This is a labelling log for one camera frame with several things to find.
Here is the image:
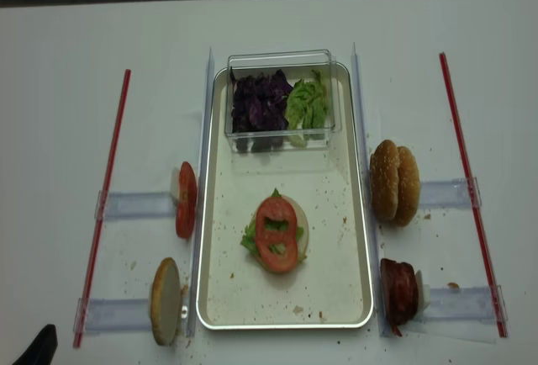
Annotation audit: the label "clear rail behind tomatoes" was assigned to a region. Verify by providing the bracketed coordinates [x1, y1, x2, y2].
[94, 191, 176, 221]

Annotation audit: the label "white pusher block patties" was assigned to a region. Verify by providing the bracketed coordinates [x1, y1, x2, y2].
[415, 270, 430, 313]

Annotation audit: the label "right red plastic strip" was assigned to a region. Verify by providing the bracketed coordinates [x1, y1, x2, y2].
[439, 52, 509, 338]

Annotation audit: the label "clear rail behind buns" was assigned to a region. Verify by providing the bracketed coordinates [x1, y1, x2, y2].
[419, 177, 482, 209]

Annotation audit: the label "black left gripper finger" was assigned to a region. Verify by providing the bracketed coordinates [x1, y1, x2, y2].
[13, 324, 57, 365]

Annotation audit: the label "red plastic strip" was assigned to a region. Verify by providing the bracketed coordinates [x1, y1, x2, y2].
[72, 69, 131, 349]
[439, 52, 509, 338]

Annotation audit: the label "right clear tray guide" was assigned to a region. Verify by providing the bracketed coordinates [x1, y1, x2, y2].
[351, 43, 393, 337]

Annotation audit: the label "sesame bun top inner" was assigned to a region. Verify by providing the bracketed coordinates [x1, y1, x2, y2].
[393, 146, 421, 227]

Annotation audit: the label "green lettuce in box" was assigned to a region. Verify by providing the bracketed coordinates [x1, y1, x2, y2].
[285, 70, 329, 130]

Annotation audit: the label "lettuce leaf on bun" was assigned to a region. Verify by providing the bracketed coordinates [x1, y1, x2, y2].
[240, 188, 309, 271]

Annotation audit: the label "clear plastic salad box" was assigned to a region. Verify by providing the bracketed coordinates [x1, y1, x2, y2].
[224, 49, 341, 153]

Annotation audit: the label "left red plastic strip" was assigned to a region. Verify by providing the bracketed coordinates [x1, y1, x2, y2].
[72, 69, 131, 349]

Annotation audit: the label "bun bottom standing left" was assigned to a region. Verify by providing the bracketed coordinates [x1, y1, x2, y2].
[150, 257, 182, 346]

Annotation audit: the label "white pusher block tomatoes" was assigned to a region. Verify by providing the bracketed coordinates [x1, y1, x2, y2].
[170, 167, 180, 206]

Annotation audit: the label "tomato slice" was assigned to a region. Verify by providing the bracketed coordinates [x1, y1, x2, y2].
[255, 197, 298, 272]

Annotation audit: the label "clear rail behind patties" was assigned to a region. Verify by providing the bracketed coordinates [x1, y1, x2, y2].
[421, 285, 508, 323]

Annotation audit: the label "bottom bun on plate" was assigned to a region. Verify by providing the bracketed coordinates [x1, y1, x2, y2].
[241, 189, 309, 273]

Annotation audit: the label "cream metal tray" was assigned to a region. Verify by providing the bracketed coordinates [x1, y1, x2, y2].
[196, 64, 374, 331]

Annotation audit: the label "purple cabbage leaves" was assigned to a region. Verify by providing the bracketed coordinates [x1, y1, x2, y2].
[229, 69, 293, 133]

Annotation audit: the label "clear rail behind left bun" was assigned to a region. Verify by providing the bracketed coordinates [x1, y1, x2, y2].
[73, 298, 152, 335]

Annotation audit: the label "stacked brown meat patties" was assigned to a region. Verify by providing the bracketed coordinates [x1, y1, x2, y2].
[380, 258, 419, 337]

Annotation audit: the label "sesame bun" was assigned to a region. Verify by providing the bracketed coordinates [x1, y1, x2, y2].
[370, 140, 400, 222]
[393, 146, 421, 227]

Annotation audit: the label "sesame bun top outer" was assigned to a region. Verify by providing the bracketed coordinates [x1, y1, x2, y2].
[370, 140, 400, 222]

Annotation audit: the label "remaining tomato slices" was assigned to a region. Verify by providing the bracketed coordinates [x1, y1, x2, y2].
[176, 161, 198, 239]

